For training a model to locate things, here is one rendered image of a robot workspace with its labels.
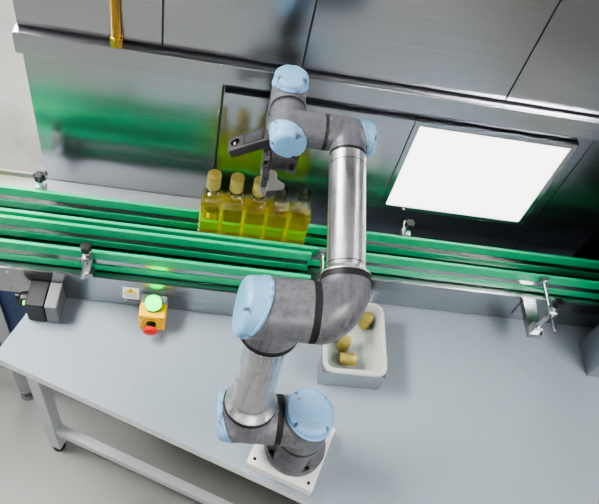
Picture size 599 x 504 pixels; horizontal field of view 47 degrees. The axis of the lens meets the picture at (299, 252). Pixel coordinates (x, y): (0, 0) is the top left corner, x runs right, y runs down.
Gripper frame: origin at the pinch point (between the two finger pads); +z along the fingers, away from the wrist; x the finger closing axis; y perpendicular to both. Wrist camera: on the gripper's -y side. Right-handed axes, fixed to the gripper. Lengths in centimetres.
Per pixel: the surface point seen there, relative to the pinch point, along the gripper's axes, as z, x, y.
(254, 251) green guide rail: 20.4, -6.3, 1.2
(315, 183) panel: 10.7, 12.0, 15.7
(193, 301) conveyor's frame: 34.2, -15.5, -13.3
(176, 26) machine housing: -31.0, 14.8, -23.5
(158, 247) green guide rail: 24.2, -6.1, -24.1
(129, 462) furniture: 95, -41, -28
